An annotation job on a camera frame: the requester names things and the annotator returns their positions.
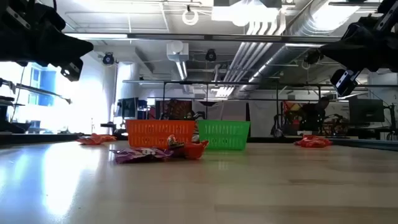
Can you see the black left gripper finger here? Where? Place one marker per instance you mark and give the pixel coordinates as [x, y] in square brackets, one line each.
[66, 40]
[71, 55]

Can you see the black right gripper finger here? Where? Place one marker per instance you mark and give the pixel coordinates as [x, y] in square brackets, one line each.
[346, 59]
[348, 46]

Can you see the orange Reese's candy pack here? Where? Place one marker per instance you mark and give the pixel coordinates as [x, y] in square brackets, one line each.
[93, 139]
[194, 151]
[312, 142]

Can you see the purple Skittles candy pack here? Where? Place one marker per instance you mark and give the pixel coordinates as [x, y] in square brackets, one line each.
[140, 155]

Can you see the black computer monitor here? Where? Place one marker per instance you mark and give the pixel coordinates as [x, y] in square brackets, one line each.
[128, 107]
[367, 110]

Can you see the person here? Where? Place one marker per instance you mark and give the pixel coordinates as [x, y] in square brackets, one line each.
[314, 116]

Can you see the white ceiling unit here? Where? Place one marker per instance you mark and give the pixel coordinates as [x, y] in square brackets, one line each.
[177, 51]

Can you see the orange plastic basket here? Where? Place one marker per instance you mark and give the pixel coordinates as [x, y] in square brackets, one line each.
[149, 132]

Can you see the green plastic basket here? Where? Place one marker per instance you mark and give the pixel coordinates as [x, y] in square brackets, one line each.
[224, 133]

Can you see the black ceiling camera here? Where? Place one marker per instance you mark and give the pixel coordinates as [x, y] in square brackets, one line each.
[211, 55]
[108, 58]

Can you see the silver ceiling vent duct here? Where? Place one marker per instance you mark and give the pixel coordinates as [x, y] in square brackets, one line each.
[280, 56]

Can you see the black overhead frame bar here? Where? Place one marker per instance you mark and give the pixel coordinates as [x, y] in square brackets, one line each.
[202, 37]

